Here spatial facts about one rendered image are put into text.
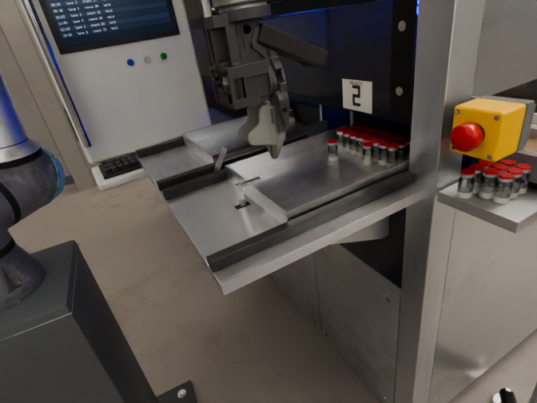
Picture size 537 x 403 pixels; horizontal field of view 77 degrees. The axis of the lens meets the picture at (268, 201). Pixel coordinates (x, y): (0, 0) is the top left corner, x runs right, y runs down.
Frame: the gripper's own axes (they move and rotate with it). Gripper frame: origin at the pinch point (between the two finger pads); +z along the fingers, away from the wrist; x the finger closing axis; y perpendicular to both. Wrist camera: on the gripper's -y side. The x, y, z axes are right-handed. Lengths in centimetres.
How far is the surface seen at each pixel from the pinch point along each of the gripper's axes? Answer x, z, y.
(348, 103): -10.1, -0.4, -23.2
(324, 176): -6.3, 11.6, -13.1
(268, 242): 7.4, 10.6, 7.6
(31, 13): -82, -29, 29
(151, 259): -140, 100, 24
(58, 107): -297, 24, 47
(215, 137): -53, 12, -7
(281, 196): -5.1, 11.5, -2.2
